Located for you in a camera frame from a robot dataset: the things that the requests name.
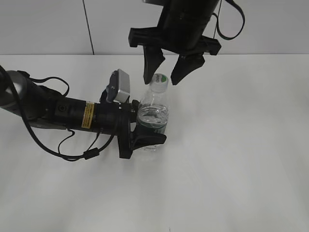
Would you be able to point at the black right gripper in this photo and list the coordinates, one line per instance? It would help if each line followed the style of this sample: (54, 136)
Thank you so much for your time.
(179, 30)

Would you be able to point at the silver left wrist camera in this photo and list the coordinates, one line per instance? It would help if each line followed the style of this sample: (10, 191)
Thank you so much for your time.
(118, 88)

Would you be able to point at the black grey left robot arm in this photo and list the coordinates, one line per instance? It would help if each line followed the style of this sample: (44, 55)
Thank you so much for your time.
(45, 108)

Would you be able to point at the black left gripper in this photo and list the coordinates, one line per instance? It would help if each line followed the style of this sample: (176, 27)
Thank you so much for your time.
(115, 119)

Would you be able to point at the clear plastic water bottle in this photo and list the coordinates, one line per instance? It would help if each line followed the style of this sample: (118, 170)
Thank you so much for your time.
(153, 112)

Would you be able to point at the white green bottle cap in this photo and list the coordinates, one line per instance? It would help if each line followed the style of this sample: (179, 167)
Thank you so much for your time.
(160, 81)

